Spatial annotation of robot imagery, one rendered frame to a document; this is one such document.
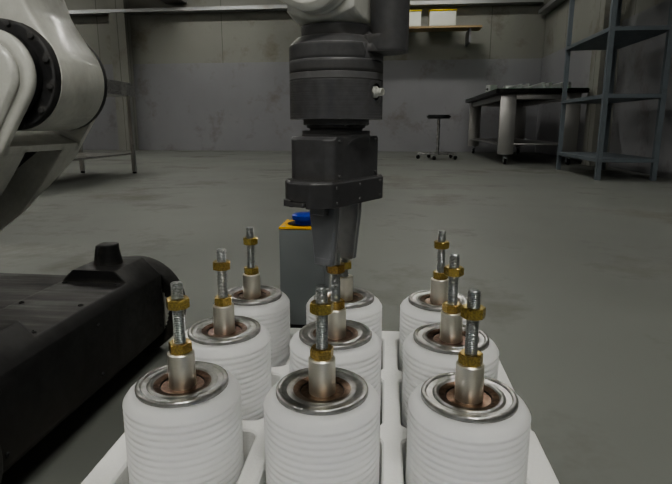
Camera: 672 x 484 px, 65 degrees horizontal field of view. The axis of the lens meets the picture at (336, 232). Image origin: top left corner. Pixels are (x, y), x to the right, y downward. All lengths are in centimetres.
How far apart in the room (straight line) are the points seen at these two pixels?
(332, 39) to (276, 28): 977
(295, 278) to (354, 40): 43
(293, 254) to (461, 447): 46
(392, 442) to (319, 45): 36
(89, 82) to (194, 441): 57
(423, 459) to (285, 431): 11
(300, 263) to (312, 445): 43
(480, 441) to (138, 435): 26
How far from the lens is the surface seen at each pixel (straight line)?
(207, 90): 1048
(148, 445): 46
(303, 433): 42
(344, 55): 48
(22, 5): 85
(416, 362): 53
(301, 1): 48
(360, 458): 44
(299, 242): 80
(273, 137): 1011
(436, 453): 43
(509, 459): 44
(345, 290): 65
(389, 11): 49
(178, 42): 1077
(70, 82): 83
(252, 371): 56
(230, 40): 1044
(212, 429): 45
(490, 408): 44
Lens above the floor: 46
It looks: 11 degrees down
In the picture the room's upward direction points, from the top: straight up
